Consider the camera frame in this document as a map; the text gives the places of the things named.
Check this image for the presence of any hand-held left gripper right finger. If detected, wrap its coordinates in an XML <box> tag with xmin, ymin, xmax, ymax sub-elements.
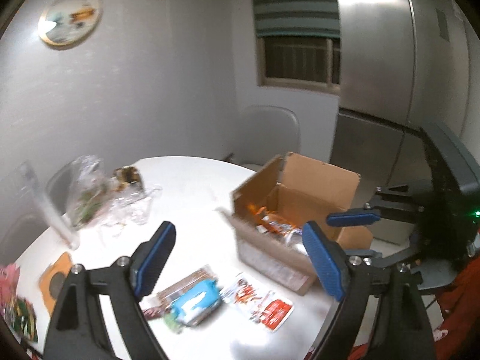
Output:
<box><xmin>302</xmin><ymin>221</ymin><xmax>437</xmax><ymax>360</ymax></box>

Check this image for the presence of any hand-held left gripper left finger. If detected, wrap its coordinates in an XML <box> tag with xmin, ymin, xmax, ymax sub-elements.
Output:
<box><xmin>44</xmin><ymin>221</ymin><xmax>177</xmax><ymax>360</ymax></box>

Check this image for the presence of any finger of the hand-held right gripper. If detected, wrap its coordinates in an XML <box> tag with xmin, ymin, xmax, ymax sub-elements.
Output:
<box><xmin>345</xmin><ymin>247</ymin><xmax>417</xmax><ymax>271</ymax></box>
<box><xmin>327</xmin><ymin>180</ymin><xmax>436</xmax><ymax>227</ymax></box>

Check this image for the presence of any clear peanut brittle pack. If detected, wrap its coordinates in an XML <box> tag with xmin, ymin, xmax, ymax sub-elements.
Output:
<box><xmin>142</xmin><ymin>265</ymin><xmax>216</xmax><ymax>321</ymax></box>

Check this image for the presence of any brown cardboard box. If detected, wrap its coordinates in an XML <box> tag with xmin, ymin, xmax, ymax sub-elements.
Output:
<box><xmin>219</xmin><ymin>152</ymin><xmax>374</xmax><ymax>296</ymax></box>

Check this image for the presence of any light blue snack packet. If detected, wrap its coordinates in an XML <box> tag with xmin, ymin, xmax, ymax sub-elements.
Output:
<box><xmin>169</xmin><ymin>278</ymin><xmax>223</xmax><ymax>328</ymax></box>

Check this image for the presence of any clear packet of orange strips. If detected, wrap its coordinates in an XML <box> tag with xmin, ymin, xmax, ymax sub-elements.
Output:
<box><xmin>257</xmin><ymin>213</ymin><xmax>301</xmax><ymax>238</ymax></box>

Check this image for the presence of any red and white snack packet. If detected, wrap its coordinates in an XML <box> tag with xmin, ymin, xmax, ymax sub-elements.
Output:
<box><xmin>220</xmin><ymin>273</ymin><xmax>295</xmax><ymax>332</ymax></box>

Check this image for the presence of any small orange snack packet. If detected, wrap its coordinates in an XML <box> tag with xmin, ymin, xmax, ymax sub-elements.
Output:
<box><xmin>245</xmin><ymin>202</ymin><xmax>270</xmax><ymax>219</ymax></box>

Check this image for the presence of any crumpled clear plastic wrap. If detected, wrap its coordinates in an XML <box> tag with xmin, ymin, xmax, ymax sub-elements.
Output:
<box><xmin>100</xmin><ymin>185</ymin><xmax>164</xmax><ymax>234</ymax></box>

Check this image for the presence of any gold foil wrapper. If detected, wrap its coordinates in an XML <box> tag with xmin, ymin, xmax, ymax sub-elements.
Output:
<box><xmin>114</xmin><ymin>166</ymin><xmax>146</xmax><ymax>193</ymax></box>

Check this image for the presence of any person's red garment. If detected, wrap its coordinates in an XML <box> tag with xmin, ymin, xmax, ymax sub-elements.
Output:
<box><xmin>431</xmin><ymin>260</ymin><xmax>480</xmax><ymax>360</ymax></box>

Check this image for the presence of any clear bag with food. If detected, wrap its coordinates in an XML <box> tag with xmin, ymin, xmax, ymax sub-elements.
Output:
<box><xmin>65</xmin><ymin>155</ymin><xmax>114</xmax><ymax>232</ymax></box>

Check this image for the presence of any orange flower-shaped coaster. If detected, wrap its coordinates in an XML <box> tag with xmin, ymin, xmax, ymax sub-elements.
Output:
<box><xmin>38</xmin><ymin>252</ymin><xmax>74</xmax><ymax>314</ymax></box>

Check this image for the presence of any clear plastic tube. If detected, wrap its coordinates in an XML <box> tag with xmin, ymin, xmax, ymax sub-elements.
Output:
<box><xmin>18</xmin><ymin>160</ymin><xmax>81</xmax><ymax>251</ymax></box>

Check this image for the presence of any stainless steel refrigerator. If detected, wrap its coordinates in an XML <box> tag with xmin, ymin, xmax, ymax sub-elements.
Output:
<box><xmin>329</xmin><ymin>0</ymin><xmax>480</xmax><ymax>246</ymax></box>

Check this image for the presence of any pink plastic bag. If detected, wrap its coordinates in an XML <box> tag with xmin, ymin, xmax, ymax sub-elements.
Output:
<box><xmin>0</xmin><ymin>264</ymin><xmax>22</xmax><ymax>309</ymax></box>

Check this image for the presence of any striped window blind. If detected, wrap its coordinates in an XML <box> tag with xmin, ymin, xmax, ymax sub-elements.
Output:
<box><xmin>249</xmin><ymin>0</ymin><xmax>341</xmax><ymax>39</ymax></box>

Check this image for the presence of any window frame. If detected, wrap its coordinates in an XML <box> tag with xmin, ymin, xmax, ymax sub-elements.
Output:
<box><xmin>257</xmin><ymin>37</ymin><xmax>342</xmax><ymax>93</ymax></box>

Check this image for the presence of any medium round wall picture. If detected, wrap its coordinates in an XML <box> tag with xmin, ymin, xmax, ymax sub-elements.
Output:
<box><xmin>37</xmin><ymin>0</ymin><xmax>103</xmax><ymax>50</ymax></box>

